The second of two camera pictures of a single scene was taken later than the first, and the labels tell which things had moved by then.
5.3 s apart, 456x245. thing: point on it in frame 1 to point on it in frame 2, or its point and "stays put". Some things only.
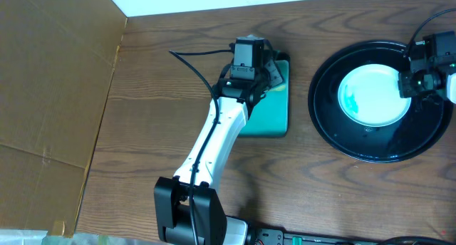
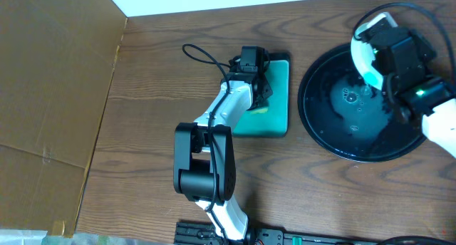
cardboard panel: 58,53 stays put
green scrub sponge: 279,88 to 258,110
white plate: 371,96 to 363,53
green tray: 269,117 stays put
